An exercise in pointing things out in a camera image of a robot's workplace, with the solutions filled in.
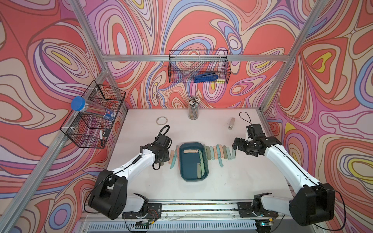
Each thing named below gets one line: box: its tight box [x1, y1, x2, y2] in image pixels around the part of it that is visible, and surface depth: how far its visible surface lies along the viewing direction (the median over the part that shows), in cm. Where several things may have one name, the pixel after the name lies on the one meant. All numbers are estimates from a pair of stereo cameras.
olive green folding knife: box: [205, 145, 212, 160], surface depth 95 cm
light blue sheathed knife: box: [225, 146, 233, 161], surface depth 95 cm
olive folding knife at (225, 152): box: [222, 145, 228, 160], surface depth 97 cm
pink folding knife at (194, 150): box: [183, 148, 199, 154], surface depth 96 cm
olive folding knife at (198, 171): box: [197, 162, 202, 180], surface depth 88 cm
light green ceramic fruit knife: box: [203, 144, 208, 164], surface depth 93 cm
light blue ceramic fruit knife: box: [169, 145, 178, 169], surface depth 93 cm
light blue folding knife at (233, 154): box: [232, 149, 237, 160], surface depth 95 cm
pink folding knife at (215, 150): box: [212, 145, 218, 160], surface depth 95 cm
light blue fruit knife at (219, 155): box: [216, 143, 224, 168], surface depth 95 cm
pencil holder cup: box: [187, 95, 201, 120], surface depth 104 cm
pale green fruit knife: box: [198, 149, 205, 174], surface depth 91 cm
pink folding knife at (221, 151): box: [219, 144, 224, 159], surface depth 97 cm
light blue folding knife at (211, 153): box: [209, 146, 215, 160], surface depth 95 cm
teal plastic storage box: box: [179, 141, 209, 183], surface depth 91 cm
